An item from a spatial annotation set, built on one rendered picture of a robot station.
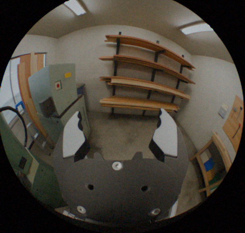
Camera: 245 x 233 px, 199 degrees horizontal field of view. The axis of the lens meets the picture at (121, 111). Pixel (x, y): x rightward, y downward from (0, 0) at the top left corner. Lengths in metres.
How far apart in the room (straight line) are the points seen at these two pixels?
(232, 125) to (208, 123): 0.87
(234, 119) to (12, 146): 3.16
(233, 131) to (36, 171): 3.06
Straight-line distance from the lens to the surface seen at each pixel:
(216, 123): 2.45
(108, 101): 1.57
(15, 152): 0.79
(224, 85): 2.56
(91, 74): 2.01
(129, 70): 1.89
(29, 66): 2.28
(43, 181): 0.90
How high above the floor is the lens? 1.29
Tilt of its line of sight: 33 degrees down
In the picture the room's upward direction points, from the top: 7 degrees clockwise
